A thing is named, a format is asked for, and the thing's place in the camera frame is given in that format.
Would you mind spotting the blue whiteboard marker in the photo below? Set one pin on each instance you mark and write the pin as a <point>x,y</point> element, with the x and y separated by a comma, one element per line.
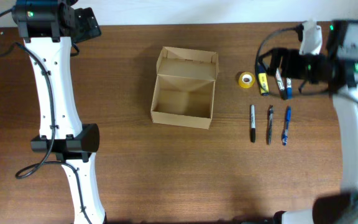
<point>289,88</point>

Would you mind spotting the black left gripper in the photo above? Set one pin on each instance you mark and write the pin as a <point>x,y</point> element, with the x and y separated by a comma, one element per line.
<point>90,27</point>

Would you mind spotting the yellow highlighter black cap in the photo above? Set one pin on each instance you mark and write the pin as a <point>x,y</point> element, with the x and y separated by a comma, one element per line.
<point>264,88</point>

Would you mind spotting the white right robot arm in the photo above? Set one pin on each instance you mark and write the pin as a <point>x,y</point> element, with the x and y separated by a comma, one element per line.
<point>334,62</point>

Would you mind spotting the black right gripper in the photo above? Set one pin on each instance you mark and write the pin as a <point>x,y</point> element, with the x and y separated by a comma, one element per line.
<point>289,54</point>

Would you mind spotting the black whiteboard marker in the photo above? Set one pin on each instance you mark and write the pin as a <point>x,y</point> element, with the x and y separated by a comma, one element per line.
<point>280,84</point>

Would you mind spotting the black sharpie marker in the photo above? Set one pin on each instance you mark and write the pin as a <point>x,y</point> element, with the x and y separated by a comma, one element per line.
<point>252,124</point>

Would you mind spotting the black gel pen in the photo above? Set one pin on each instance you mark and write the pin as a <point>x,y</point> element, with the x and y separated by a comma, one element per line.
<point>270,124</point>

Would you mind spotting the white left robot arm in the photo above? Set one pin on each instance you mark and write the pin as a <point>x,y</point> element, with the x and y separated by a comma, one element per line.
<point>50,29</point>

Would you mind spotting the blue gel pen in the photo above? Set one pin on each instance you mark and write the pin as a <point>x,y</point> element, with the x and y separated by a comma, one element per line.
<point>286,127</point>

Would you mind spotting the brown cardboard box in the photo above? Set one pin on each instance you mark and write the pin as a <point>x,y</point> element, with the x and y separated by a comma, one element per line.
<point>184,88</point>

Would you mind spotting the yellow tape roll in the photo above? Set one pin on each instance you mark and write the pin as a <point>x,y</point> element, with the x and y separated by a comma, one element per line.
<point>246,80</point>

